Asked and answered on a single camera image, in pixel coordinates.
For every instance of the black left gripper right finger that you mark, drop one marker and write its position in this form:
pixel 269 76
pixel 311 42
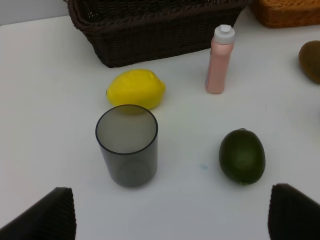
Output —
pixel 292 215

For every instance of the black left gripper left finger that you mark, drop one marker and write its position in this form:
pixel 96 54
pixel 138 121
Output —
pixel 51 218

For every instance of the grey translucent plastic cup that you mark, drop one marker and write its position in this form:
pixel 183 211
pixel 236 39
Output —
pixel 128 139

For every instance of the pink bottle white cap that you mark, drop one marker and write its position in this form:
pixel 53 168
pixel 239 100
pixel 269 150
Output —
pixel 222 45

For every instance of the dark green lime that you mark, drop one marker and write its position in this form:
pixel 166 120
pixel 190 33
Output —
pixel 242 157

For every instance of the orange wicker basket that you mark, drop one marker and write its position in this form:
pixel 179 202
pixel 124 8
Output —
pixel 286 13

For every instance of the dark brown wicker basket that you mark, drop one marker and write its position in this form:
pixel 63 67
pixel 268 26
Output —
pixel 125 32

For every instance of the yellow lemon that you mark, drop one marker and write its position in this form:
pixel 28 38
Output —
pixel 139 87

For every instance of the brown kiwi fruit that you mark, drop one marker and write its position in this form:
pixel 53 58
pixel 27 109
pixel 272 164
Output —
pixel 309 60

